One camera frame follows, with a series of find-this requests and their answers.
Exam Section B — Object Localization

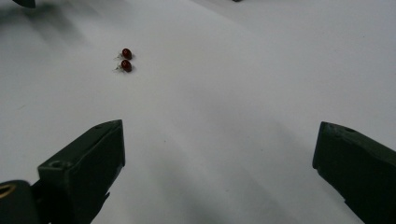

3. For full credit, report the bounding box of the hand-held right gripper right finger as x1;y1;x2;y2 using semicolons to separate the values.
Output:
312;120;396;224

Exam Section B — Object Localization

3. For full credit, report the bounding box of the red bead earring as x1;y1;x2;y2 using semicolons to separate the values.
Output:
115;48;134;61
113;59;134;74

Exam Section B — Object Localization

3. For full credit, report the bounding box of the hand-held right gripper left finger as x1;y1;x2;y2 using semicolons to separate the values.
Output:
36;119;126;224

